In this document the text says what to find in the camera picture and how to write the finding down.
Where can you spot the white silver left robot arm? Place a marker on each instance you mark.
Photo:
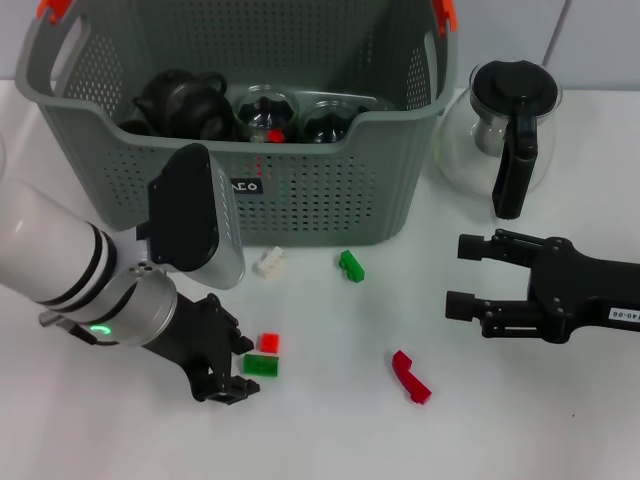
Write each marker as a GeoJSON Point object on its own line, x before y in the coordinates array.
{"type": "Point", "coordinates": [50, 250]}

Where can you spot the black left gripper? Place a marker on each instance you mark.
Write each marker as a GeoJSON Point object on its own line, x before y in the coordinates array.
{"type": "Point", "coordinates": [195, 335]}

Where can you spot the glass teacup black holder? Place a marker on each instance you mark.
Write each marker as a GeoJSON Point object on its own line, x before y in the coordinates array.
{"type": "Point", "coordinates": [327, 127]}
{"type": "Point", "coordinates": [217, 129]}

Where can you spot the green toy brick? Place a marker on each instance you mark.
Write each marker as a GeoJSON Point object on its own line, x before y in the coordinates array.
{"type": "Point", "coordinates": [352, 266]}
{"type": "Point", "coordinates": [261, 365]}

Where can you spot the black ceramic teapot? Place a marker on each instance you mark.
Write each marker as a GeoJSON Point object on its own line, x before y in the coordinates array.
{"type": "Point", "coordinates": [170, 102]}

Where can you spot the small red toy brick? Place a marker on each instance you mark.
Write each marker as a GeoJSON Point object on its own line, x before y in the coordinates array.
{"type": "Point", "coordinates": [269, 342]}
{"type": "Point", "coordinates": [275, 136]}

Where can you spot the white toy brick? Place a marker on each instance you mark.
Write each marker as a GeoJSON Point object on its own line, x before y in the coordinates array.
{"type": "Point", "coordinates": [269, 262]}

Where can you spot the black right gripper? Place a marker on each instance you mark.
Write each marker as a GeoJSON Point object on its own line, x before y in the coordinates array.
{"type": "Point", "coordinates": [580, 290]}

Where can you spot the gray perforated storage bin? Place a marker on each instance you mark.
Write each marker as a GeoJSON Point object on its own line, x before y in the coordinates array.
{"type": "Point", "coordinates": [325, 200]}

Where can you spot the long red toy piece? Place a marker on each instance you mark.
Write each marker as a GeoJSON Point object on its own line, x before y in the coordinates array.
{"type": "Point", "coordinates": [411, 377]}

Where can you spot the glass jar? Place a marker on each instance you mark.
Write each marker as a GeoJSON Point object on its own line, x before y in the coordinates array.
{"type": "Point", "coordinates": [262, 112]}

